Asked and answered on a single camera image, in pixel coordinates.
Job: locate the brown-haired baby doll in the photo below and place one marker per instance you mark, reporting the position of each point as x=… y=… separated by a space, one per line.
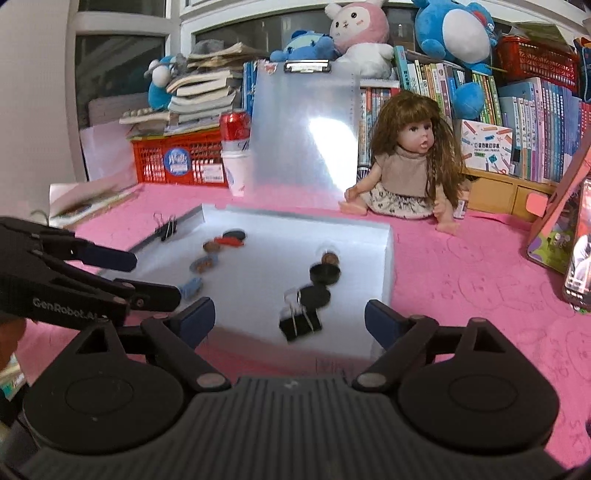
x=417 y=167

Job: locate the translucent clipboard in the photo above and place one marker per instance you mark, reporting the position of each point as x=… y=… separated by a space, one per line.
x=305 y=127

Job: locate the pink phone stand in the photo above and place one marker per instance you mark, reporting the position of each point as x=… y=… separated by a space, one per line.
x=552 y=235

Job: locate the blue white plush toy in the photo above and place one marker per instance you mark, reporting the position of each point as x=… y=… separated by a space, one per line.
x=160 y=72

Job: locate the operator left hand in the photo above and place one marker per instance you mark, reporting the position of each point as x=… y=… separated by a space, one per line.
x=11 y=332

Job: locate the black binder clip on edge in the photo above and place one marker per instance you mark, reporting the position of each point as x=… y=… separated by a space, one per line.
x=165 y=227

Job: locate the blue carton box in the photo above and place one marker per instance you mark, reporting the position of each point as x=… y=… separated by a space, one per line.
x=583 y=49

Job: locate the grey cardboard box tray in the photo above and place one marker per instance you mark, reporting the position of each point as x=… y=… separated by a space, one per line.
x=248 y=283

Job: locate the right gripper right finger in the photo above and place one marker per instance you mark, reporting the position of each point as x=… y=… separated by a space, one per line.
x=462 y=388

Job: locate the white paper cup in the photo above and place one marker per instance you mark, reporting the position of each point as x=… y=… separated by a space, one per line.
x=237 y=162

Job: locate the small brown blue figurine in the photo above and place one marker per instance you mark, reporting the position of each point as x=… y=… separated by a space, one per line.
x=204 y=263

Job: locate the black round disc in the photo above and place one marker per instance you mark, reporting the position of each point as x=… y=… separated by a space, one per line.
x=235 y=234

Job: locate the red plastic basket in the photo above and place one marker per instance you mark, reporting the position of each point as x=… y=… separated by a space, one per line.
x=187 y=159

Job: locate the smartphone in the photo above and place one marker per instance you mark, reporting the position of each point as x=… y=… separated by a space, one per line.
x=576 y=287

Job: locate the large black binder clip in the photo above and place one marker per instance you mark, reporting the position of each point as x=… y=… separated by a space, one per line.
x=295 y=321

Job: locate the black round lid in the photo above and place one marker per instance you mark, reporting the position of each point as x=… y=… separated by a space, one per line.
x=313 y=296

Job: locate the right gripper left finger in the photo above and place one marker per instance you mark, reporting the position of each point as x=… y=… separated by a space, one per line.
x=113 y=389

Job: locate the brown walnut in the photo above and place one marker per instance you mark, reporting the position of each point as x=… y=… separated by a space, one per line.
x=211 y=247

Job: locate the light blue toy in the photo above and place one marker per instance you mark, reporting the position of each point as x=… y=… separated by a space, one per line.
x=190 y=288

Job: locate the red soda can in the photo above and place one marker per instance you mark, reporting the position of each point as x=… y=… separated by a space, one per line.
x=235 y=126

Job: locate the stack of books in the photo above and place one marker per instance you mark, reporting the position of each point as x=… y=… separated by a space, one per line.
x=206 y=83

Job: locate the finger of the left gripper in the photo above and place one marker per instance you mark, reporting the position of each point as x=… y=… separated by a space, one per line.
x=128 y=294
x=69 y=248

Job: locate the small blue plush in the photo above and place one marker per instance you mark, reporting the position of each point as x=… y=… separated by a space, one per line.
x=306 y=45

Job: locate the open book on left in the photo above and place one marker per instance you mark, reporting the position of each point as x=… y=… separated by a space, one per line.
x=68 y=201

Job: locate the colourful stationery box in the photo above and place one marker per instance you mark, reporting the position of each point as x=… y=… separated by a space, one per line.
x=485 y=147

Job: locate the wooden drawer shelf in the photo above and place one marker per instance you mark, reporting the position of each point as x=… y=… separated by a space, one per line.
x=503 y=194

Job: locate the small brown nut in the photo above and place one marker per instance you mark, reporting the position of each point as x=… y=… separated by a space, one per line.
x=330 y=258

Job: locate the row of upright books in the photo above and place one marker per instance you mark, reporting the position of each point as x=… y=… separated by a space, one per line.
x=460 y=93

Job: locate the big blue plush toy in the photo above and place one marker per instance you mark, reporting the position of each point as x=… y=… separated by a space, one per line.
x=462 y=34

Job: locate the red basket on shelf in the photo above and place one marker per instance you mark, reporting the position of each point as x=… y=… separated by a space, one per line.
x=519 y=58

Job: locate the pink rabbit plush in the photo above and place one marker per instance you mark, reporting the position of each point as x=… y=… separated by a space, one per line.
x=361 y=32

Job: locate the black round cap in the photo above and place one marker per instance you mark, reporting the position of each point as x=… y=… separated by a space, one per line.
x=325 y=274

